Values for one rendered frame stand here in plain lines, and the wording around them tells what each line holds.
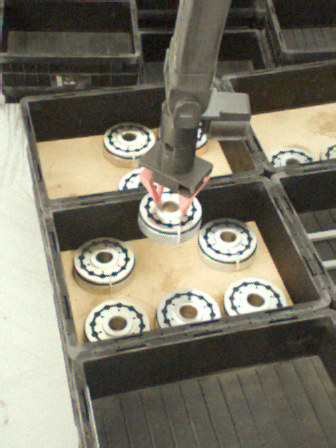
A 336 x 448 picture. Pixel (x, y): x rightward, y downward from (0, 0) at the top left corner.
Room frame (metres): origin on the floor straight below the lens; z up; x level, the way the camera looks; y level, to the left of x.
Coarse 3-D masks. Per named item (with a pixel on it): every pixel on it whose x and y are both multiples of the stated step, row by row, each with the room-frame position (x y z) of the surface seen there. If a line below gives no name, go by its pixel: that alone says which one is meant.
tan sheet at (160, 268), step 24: (144, 240) 0.92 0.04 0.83; (192, 240) 0.93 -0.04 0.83; (72, 264) 0.86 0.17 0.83; (144, 264) 0.87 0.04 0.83; (168, 264) 0.87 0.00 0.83; (192, 264) 0.87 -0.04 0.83; (264, 264) 0.88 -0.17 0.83; (72, 288) 0.80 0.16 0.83; (144, 288) 0.81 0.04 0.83; (168, 288) 0.82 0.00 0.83; (192, 288) 0.82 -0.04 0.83; (216, 288) 0.82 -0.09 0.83
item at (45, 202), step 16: (32, 96) 1.19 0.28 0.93; (48, 96) 1.19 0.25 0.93; (64, 96) 1.20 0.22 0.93; (80, 96) 1.20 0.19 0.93; (96, 96) 1.21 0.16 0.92; (32, 128) 1.09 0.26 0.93; (32, 144) 1.05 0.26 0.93; (32, 160) 1.01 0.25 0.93; (256, 160) 1.04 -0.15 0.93; (224, 176) 1.00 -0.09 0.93; (240, 176) 1.00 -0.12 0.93; (112, 192) 0.94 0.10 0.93; (128, 192) 0.94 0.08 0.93; (144, 192) 0.94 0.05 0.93
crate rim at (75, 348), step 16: (256, 176) 1.00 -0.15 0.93; (272, 192) 0.96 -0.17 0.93; (48, 208) 0.89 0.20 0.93; (64, 208) 0.89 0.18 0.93; (80, 208) 0.90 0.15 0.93; (48, 224) 0.85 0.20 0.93; (288, 224) 0.89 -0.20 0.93; (48, 240) 0.82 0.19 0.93; (304, 256) 0.82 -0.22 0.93; (64, 288) 0.72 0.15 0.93; (320, 288) 0.75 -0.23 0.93; (64, 304) 0.69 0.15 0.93; (304, 304) 0.72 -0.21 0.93; (320, 304) 0.72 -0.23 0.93; (64, 320) 0.66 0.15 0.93; (208, 320) 0.68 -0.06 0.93; (224, 320) 0.68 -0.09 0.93; (240, 320) 0.68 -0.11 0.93; (128, 336) 0.64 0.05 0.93; (144, 336) 0.64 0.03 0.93; (160, 336) 0.65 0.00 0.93; (80, 352) 0.61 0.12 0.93
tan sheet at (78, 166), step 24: (48, 144) 1.17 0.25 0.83; (72, 144) 1.17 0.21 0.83; (96, 144) 1.18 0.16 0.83; (216, 144) 1.20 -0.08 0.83; (48, 168) 1.10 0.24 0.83; (72, 168) 1.10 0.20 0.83; (96, 168) 1.11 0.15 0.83; (120, 168) 1.11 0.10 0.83; (216, 168) 1.13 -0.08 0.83; (48, 192) 1.03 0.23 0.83; (72, 192) 1.04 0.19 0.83; (96, 192) 1.04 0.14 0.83
